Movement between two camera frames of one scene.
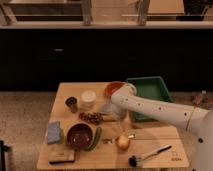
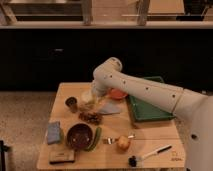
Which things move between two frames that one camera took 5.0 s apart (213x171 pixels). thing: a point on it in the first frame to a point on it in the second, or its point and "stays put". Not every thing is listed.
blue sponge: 53,132 stays put
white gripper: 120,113 to 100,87
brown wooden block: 61,155 stays put
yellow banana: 109,117 to 95,100
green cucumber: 97,140 stays put
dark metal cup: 71,102 stays put
